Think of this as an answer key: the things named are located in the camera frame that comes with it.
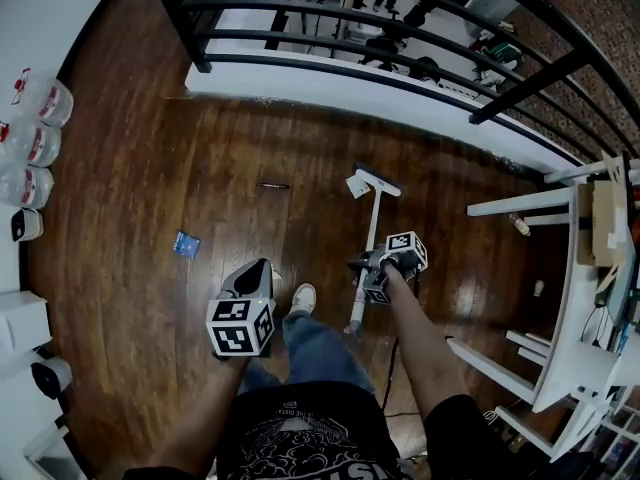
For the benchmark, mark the white paper scrap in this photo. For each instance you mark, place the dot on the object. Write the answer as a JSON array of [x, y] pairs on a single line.
[[356, 188]]

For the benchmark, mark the white broom with grey bristles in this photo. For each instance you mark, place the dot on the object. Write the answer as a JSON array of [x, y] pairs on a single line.
[[371, 228]]

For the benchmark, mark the person's white shoe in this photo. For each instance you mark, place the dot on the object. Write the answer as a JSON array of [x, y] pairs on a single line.
[[303, 298]]

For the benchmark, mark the person's left forearm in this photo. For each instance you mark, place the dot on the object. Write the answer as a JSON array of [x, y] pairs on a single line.
[[215, 408]]

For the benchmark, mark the long white table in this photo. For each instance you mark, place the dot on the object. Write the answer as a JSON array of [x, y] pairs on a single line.
[[565, 318]]

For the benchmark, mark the person's blue jeans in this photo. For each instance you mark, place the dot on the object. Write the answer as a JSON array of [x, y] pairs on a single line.
[[320, 348]]

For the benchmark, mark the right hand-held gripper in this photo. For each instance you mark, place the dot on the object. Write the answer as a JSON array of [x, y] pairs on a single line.
[[405, 250]]

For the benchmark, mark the white bin with black liner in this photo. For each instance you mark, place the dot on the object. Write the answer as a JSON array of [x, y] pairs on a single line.
[[52, 378], [30, 225]]

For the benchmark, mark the brown cardboard box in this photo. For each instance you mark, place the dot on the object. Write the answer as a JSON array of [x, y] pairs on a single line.
[[600, 218]]

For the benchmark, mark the grey flat monitor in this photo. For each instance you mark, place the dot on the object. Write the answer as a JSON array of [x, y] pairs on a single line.
[[622, 288]]

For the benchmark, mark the white storage box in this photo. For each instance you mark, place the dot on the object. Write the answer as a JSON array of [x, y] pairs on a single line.
[[22, 320]]

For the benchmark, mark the person's right forearm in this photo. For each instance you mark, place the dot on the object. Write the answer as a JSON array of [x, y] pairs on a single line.
[[420, 338]]

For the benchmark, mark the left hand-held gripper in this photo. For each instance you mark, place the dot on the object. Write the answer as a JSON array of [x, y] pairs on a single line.
[[235, 328]]

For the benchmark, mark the blue packet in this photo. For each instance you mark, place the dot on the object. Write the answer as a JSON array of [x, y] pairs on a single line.
[[186, 244]]

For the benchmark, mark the small white paper cup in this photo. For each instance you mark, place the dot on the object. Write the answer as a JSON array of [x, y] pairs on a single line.
[[538, 288]]

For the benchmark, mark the white side table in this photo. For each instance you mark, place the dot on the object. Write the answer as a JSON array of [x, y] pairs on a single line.
[[50, 458]]

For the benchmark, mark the small plastic bottle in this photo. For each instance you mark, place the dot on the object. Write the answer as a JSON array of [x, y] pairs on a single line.
[[520, 224]]

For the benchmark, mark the black metal railing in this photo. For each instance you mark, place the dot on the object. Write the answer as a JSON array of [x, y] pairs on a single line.
[[182, 23]]

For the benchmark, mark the person's black printed shirt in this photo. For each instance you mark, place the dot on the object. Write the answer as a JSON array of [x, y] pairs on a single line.
[[300, 443]]

